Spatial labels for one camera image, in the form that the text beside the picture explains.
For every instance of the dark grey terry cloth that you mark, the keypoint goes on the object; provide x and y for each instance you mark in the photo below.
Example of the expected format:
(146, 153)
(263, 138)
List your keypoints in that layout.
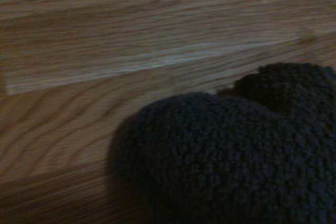
(236, 155)

